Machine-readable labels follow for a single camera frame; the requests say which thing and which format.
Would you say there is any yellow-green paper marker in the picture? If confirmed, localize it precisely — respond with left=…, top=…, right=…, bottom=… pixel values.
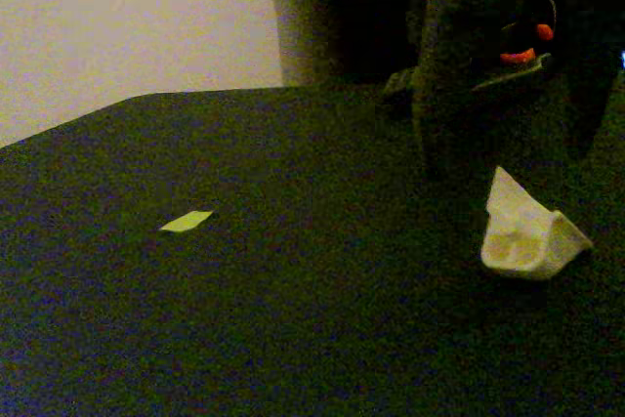
left=158, top=210, right=215, bottom=233

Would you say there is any white plastic bracket part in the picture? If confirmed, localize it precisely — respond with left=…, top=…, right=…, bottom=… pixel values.
left=479, top=165, right=595, bottom=281

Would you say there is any dark desk mat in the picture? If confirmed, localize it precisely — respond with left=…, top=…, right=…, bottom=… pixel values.
left=0, top=69, right=625, bottom=417

